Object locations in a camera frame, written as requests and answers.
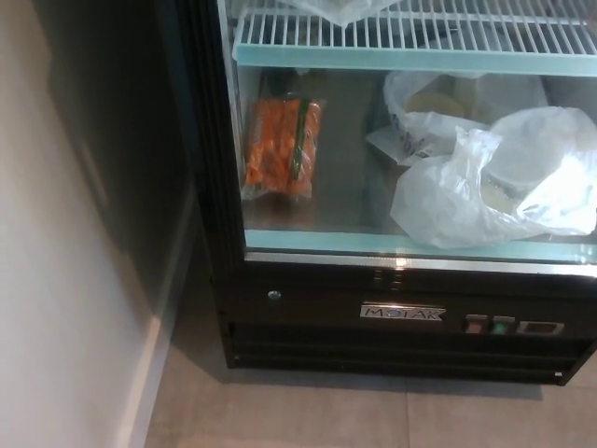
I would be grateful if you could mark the black refrigerator cabinet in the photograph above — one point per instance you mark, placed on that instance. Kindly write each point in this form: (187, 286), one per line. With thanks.
(303, 326)

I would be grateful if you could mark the small clear plastic bag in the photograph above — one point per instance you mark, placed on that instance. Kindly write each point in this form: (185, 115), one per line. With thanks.
(345, 11)

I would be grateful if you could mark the green rocker switch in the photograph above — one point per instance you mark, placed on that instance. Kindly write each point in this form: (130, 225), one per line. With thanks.
(502, 326)

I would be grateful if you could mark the clear bag of orange carrots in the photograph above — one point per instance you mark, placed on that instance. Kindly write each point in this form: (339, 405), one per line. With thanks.
(275, 149)

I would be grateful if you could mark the translucent plastic bag blue print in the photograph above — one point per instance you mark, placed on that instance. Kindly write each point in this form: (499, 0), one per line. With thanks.
(405, 122)

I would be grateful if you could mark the flat white paper packet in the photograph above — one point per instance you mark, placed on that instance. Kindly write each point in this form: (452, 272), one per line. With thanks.
(387, 142)

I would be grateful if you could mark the round silver door lock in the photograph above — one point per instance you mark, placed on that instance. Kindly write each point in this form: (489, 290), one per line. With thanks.
(274, 295)

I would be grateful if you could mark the round container pale yellow lid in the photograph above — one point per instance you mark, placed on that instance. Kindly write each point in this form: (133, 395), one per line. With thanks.
(434, 102)

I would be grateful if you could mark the large white plastic bag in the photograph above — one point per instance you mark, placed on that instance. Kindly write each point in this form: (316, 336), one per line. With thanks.
(443, 200)

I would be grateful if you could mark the red rocker switch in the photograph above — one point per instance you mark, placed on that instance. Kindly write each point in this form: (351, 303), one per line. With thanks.
(475, 325)

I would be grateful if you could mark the silver Motak logo plate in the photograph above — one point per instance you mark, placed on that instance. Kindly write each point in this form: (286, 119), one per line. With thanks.
(402, 312)

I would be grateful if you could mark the digital temperature display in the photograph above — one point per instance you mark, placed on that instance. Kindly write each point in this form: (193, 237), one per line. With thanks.
(540, 329)

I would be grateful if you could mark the round clear food container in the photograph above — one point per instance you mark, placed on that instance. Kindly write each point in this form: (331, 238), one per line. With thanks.
(506, 189)

